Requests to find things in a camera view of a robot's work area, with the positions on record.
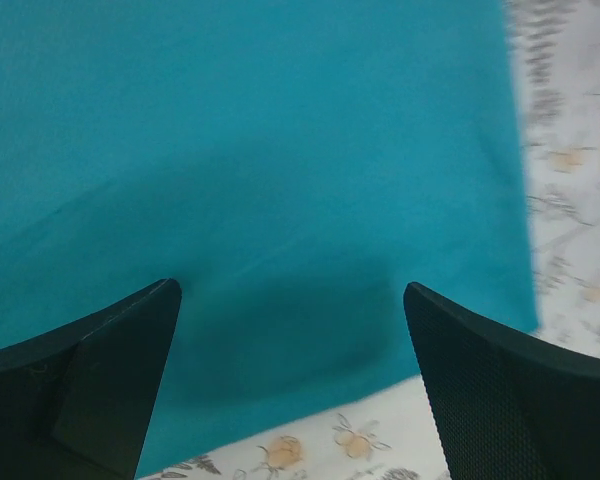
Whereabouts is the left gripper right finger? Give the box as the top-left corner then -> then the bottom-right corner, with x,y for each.
404,282 -> 600,480

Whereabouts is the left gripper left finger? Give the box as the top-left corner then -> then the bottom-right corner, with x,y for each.
0,279 -> 182,480

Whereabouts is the teal t shirt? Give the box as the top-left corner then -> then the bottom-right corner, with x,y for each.
0,0 -> 538,474

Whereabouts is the floral table mat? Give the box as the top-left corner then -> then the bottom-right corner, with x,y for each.
159,1 -> 600,479

